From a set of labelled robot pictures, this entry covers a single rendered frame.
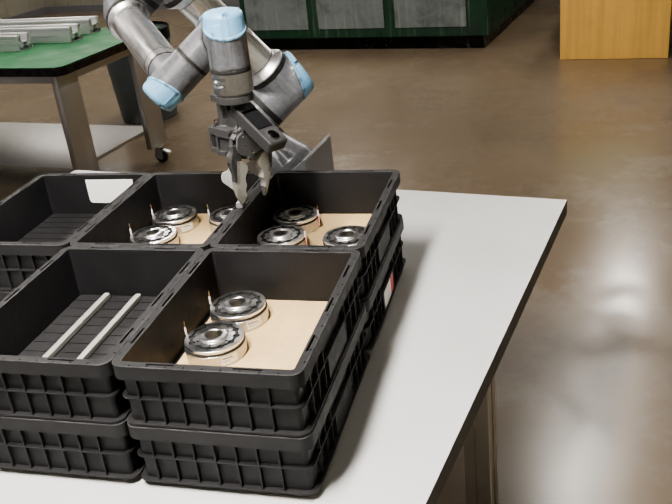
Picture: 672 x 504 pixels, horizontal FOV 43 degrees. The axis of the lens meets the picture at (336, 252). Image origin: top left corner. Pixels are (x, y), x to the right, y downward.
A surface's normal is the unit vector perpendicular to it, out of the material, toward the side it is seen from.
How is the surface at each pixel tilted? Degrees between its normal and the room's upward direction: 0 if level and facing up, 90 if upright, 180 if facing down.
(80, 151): 90
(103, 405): 90
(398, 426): 0
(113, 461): 90
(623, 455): 0
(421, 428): 0
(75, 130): 90
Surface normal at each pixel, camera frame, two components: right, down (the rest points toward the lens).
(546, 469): -0.11, -0.90
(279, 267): -0.24, 0.44
